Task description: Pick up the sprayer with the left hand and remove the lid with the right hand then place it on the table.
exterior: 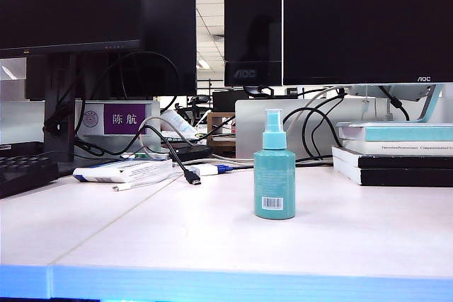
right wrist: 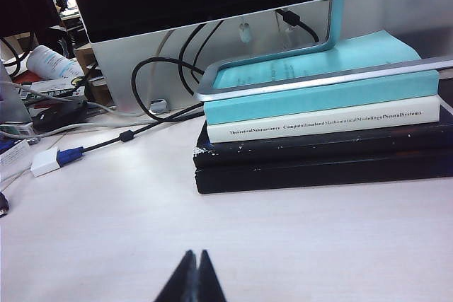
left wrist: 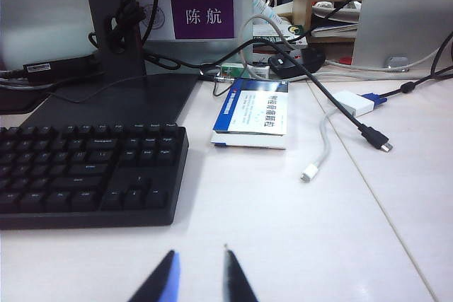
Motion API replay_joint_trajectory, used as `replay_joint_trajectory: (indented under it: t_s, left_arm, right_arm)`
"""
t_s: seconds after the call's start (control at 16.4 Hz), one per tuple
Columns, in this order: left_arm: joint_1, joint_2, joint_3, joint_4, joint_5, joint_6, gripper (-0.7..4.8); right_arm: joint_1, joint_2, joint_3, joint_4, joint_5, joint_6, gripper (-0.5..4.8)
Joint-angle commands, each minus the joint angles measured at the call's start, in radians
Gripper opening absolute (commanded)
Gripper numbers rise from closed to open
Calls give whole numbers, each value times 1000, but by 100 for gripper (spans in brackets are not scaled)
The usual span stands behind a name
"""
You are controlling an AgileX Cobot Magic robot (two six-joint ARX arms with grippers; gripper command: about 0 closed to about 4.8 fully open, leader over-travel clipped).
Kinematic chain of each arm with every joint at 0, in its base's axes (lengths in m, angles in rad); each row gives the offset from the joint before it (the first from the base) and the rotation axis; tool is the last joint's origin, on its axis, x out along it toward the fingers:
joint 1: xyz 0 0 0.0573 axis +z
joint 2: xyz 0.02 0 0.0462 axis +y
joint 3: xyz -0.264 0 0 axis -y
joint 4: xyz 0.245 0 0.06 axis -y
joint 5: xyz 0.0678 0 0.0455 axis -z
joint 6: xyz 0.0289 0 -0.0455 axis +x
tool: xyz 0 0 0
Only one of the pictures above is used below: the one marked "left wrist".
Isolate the black cable bundle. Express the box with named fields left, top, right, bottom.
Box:
left=87, top=0, right=182, bottom=70

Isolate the black keyboard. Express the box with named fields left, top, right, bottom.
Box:
left=0, top=123, right=190, bottom=231

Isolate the black cable with blue plug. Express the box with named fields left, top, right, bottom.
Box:
left=360, top=31, right=453, bottom=105

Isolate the beige white cable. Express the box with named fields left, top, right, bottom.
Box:
left=323, top=42, right=453, bottom=71

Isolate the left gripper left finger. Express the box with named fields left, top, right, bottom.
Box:
left=127, top=250, right=181, bottom=302

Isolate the black mouse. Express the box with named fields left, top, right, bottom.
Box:
left=267, top=46, right=327, bottom=78

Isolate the black power adapter with label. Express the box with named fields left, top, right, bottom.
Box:
left=22, top=54, right=99, bottom=84

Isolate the white adapter with white cable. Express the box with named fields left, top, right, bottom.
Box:
left=299, top=91, right=376, bottom=183

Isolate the blue white medicine box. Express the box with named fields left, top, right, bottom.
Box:
left=211, top=77, right=289, bottom=150

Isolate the black monitor with grey stand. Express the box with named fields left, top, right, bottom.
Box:
left=19, top=0, right=248, bottom=130

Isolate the black HDMI cable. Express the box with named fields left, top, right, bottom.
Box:
left=141, top=38, right=392, bottom=153

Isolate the white cream tube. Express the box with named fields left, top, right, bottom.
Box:
left=252, top=0, right=285, bottom=31

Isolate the silver laptop stand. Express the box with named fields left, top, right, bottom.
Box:
left=352, top=0, right=453, bottom=69

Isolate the purple name plate acrylic stand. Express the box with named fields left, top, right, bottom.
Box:
left=136, top=0, right=254, bottom=75

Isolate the grey white looped cable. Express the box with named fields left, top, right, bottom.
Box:
left=239, top=13, right=295, bottom=81

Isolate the small green white box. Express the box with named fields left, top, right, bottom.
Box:
left=218, top=62, right=270, bottom=81

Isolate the wooden desk shelf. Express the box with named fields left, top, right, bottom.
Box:
left=292, top=0, right=365, bottom=45

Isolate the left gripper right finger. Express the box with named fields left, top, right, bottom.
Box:
left=222, top=244, right=260, bottom=302

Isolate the narrow frosted desk partition panel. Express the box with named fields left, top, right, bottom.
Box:
left=0, top=0, right=97, bottom=70

